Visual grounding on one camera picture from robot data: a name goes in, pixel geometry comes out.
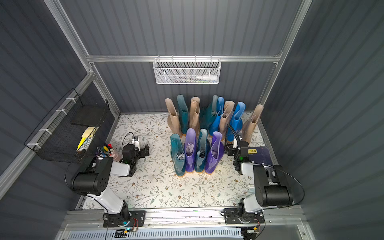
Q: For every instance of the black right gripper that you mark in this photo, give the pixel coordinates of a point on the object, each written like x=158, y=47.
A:
x=231, y=147

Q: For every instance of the floral floor mat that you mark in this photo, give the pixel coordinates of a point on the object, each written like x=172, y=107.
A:
x=155, y=183

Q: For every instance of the dark blue book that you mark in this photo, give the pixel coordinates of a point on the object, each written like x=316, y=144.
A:
x=260, y=155

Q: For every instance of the blue rain boot left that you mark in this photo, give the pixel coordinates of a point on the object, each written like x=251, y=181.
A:
x=215, y=126

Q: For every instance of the white bottle in basket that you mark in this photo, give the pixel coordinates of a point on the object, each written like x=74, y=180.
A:
x=207, y=78

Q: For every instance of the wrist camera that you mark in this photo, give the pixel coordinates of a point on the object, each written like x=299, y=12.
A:
x=135, y=141
x=235, y=144

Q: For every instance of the purple boot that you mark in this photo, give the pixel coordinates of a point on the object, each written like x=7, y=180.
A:
x=190, y=150
x=215, y=154

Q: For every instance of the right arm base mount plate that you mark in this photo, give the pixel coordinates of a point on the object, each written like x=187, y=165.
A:
x=235, y=216

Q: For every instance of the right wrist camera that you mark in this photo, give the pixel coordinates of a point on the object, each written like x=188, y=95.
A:
x=235, y=144

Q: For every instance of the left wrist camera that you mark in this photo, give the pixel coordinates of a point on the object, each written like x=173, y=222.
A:
x=135, y=141

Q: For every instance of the teal front boot left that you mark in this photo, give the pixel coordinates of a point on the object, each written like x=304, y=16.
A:
x=178, y=155

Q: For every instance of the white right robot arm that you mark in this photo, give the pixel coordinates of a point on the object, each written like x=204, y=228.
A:
x=270, y=187

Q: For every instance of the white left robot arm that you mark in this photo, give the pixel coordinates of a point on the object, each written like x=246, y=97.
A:
x=92, y=180

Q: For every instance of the black wire wall basket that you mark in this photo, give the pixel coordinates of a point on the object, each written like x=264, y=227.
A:
x=57, y=137

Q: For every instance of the purple front boot right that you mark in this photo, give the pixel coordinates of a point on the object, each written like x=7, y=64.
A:
x=215, y=154

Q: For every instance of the blue rain boot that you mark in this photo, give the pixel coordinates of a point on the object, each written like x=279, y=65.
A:
x=215, y=126
x=236, y=122

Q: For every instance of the purple front boot left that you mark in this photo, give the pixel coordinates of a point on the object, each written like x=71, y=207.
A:
x=190, y=150

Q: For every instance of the dark teal boot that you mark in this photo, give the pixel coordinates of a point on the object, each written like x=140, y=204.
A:
x=183, y=114
x=209, y=114

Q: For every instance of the teal front boot right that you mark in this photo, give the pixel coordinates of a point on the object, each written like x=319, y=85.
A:
x=203, y=147

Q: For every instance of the white wire mesh basket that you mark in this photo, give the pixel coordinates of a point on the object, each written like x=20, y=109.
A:
x=183, y=71

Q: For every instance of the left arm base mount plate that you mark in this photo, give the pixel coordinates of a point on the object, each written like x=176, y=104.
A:
x=131, y=219

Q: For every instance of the blue rain boot right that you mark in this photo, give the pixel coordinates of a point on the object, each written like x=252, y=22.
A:
x=236, y=122

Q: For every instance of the pink cup of markers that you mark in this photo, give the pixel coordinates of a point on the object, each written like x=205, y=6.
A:
x=105, y=151

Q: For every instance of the beige rain boot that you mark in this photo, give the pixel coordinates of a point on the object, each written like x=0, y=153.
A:
x=226, y=117
x=250, y=125
x=173, y=118
x=194, y=119

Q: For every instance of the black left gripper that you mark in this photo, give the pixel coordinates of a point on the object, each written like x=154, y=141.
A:
x=143, y=151

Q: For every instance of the yellow notepad in basket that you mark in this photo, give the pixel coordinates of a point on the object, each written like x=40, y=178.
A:
x=87, y=138

